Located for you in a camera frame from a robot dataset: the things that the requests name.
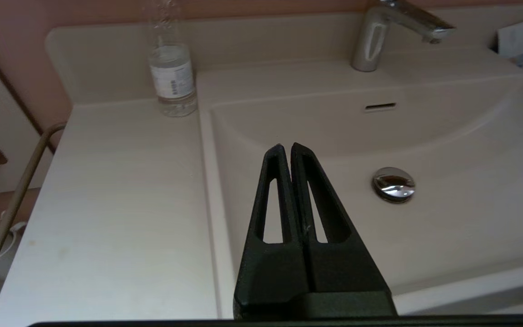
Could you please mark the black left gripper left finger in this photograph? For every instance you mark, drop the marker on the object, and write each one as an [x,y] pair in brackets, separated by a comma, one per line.
[270,272]

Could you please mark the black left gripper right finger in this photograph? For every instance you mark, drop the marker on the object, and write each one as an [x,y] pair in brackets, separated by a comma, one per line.
[347,272]

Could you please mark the chrome sink faucet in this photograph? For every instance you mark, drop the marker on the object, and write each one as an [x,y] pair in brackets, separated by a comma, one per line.
[370,41]

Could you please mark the white ceramic sink basin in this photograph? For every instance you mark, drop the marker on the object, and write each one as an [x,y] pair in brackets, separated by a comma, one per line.
[447,136]

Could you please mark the chrome drain stopper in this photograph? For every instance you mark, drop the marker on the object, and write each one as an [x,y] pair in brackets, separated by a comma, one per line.
[394,184]

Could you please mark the clear capless water bottle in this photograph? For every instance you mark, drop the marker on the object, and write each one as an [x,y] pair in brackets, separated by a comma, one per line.
[173,72]

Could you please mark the bronze metal towel rail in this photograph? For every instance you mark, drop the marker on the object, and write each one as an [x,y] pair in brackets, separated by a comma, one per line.
[16,204]

